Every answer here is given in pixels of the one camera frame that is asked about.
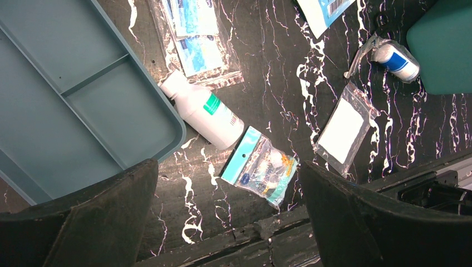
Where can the clear zip bag white pad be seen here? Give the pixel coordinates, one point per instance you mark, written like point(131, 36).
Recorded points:
point(346, 129)

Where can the white medicine bottle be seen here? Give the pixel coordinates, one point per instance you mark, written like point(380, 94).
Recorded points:
point(203, 111)

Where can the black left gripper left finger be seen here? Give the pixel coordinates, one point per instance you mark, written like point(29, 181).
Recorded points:
point(99, 225)

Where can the aluminium rail frame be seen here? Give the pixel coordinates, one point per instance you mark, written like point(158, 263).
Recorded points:
point(458, 175)

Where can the green medicine box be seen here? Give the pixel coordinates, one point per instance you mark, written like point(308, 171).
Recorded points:
point(441, 42)

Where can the white bandage roll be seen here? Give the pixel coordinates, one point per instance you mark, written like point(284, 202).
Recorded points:
point(397, 60)

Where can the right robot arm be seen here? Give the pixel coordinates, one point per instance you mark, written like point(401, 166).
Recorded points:
point(439, 194)

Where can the tweezers in plastic wrap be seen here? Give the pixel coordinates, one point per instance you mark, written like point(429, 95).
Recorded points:
point(374, 41)

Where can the large blue white packet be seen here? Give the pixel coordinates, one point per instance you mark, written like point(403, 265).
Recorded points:
point(320, 14)

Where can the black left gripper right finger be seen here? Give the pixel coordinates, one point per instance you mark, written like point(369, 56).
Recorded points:
point(355, 226)

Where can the teal bandage assortment packet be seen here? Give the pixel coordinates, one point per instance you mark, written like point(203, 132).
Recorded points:
point(258, 167)

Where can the dark teal divider tray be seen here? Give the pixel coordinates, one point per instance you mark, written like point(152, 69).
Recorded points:
point(77, 104)

